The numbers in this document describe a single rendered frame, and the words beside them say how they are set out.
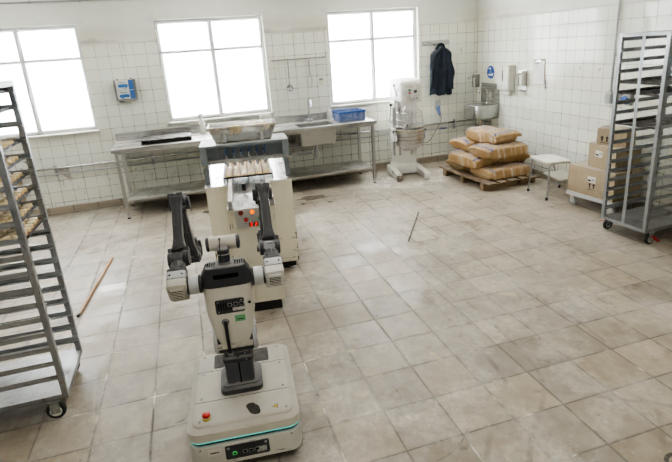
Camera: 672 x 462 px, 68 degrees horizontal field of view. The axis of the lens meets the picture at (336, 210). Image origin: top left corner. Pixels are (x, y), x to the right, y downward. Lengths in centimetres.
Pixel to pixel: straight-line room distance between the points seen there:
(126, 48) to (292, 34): 217
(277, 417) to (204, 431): 33
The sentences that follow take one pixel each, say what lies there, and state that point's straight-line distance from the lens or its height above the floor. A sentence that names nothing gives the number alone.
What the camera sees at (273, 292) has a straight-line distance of 385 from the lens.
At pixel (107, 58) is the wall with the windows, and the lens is 724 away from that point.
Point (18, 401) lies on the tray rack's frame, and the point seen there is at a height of 15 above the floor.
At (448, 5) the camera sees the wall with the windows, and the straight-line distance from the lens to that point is 823.
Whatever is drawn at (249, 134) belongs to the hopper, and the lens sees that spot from 425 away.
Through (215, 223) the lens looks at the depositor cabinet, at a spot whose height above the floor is 52.
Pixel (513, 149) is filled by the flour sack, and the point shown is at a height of 48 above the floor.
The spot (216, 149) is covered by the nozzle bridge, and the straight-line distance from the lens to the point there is 429.
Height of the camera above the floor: 187
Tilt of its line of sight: 18 degrees down
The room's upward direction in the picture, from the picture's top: 4 degrees counter-clockwise
